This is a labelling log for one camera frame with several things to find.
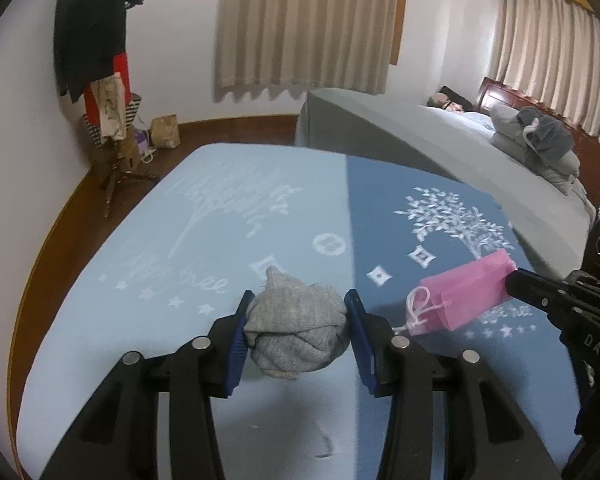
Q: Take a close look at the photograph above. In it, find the beige right window curtain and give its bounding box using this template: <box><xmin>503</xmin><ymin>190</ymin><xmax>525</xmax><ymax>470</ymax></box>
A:
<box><xmin>489</xmin><ymin>0</ymin><xmax>600</xmax><ymax>138</ymax></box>

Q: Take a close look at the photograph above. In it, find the black hanging coat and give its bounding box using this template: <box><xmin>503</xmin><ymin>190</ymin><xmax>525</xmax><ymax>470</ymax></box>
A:
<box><xmin>54</xmin><ymin>0</ymin><xmax>144</xmax><ymax>103</ymax></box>

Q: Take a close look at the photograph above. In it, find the beige left window curtain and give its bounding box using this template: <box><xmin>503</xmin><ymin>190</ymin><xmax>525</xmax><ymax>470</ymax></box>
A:
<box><xmin>214</xmin><ymin>0</ymin><xmax>405</xmax><ymax>94</ymax></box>

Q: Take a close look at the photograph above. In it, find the pink paper gift bag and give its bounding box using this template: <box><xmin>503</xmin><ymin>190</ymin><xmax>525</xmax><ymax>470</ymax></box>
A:
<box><xmin>392</xmin><ymin>249</ymin><xmax>517</xmax><ymax>336</ymax></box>

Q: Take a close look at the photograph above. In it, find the red hanging garment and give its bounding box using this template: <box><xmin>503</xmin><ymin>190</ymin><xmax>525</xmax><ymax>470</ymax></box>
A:
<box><xmin>83</xmin><ymin>52</ymin><xmax>131</xmax><ymax>126</ymax></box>

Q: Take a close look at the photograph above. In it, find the grey folded blanket pile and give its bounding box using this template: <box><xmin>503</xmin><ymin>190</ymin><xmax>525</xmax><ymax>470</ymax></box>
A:
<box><xmin>490</xmin><ymin>104</ymin><xmax>581</xmax><ymax>195</ymax></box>

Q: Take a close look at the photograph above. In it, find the wooden coat rack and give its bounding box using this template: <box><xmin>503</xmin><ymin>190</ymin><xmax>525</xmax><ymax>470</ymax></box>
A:
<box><xmin>99</xmin><ymin>132</ymin><xmax>160</xmax><ymax>219</ymax></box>

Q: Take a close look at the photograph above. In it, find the grey sock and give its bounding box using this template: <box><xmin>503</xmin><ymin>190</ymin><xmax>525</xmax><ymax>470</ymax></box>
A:
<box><xmin>244</xmin><ymin>266</ymin><xmax>350</xmax><ymax>380</ymax></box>

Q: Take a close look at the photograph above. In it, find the bed with grey sheet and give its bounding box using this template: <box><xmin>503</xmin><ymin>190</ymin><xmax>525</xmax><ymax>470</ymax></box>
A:
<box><xmin>294</xmin><ymin>89</ymin><xmax>593</xmax><ymax>278</ymax></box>

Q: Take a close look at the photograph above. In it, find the brown paper bag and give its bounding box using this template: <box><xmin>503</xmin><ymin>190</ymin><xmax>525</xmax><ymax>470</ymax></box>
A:
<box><xmin>149</xmin><ymin>114</ymin><xmax>181</xmax><ymax>150</ymax></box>

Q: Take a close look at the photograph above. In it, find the beige printed hanging bag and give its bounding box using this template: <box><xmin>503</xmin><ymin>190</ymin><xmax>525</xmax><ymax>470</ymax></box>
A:
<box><xmin>90</xmin><ymin>73</ymin><xmax>126</xmax><ymax>141</ymax></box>

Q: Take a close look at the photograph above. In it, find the striped tote bag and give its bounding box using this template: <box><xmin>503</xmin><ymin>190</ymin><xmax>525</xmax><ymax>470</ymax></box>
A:
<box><xmin>82</xmin><ymin>92</ymin><xmax>142</xmax><ymax>148</ymax></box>

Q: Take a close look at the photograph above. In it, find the blue patterned table cloth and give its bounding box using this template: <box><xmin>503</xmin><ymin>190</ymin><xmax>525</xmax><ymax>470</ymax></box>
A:
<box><xmin>14</xmin><ymin>141</ymin><xmax>581</xmax><ymax>480</ymax></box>

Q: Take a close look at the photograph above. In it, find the dark wooden headboard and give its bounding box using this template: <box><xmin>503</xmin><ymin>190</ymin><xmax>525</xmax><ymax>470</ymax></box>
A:
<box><xmin>477</xmin><ymin>76</ymin><xmax>600</xmax><ymax>212</ymax></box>

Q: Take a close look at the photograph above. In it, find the beige window curtain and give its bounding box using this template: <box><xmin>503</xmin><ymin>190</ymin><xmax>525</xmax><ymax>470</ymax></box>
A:
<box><xmin>214</xmin><ymin>0</ymin><xmax>405</xmax><ymax>94</ymax></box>
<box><xmin>489</xmin><ymin>0</ymin><xmax>600</xmax><ymax>138</ymax></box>

